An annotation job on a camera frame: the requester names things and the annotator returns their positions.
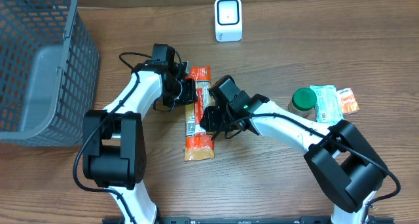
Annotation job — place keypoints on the white barcode scanner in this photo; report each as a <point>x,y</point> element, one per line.
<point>228,20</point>

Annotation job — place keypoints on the orange tissue pack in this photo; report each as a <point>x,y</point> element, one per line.
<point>347,101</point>

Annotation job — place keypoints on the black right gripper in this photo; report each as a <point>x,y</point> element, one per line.
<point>211,120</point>

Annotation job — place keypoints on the green lid jar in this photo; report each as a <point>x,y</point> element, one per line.
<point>302,102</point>

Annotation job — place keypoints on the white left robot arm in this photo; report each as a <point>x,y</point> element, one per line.
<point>113,157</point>

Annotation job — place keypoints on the teal tissue pack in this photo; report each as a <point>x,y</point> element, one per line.
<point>327,106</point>

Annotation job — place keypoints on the grey plastic basket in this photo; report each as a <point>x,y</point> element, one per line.
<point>49,72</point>

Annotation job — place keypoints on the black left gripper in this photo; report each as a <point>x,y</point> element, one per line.
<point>188,90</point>

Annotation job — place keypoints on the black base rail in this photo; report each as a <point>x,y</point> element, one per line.
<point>301,220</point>

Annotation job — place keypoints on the orange spaghetti package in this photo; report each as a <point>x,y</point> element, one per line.
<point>199,145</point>

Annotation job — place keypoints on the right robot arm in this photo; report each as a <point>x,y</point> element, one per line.
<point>346,167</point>

